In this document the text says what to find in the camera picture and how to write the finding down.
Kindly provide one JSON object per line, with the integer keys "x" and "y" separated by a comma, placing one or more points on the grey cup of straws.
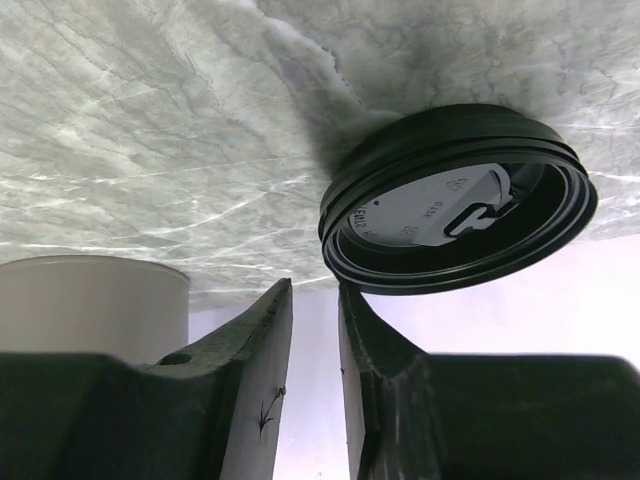
{"x": 134, "y": 310}

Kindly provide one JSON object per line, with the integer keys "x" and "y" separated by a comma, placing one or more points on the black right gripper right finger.
{"x": 414, "y": 415}

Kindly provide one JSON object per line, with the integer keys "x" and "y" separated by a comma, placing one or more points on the black plastic cup lid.
{"x": 452, "y": 197}

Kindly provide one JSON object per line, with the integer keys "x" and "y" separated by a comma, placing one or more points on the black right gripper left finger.
{"x": 210, "y": 410}

